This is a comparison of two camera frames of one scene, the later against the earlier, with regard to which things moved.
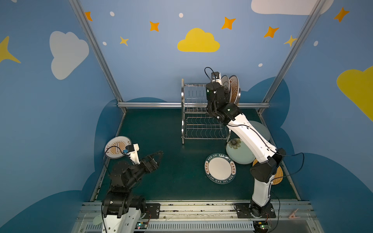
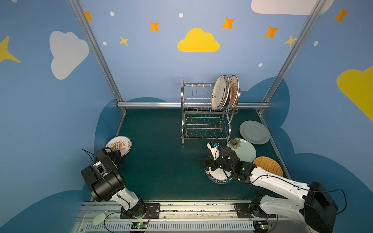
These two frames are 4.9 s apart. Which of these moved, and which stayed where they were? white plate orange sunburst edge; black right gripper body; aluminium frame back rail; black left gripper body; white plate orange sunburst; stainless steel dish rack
Moved: black left gripper body; black right gripper body
Stayed: aluminium frame back rail; stainless steel dish rack; white plate orange sunburst edge; white plate orange sunburst
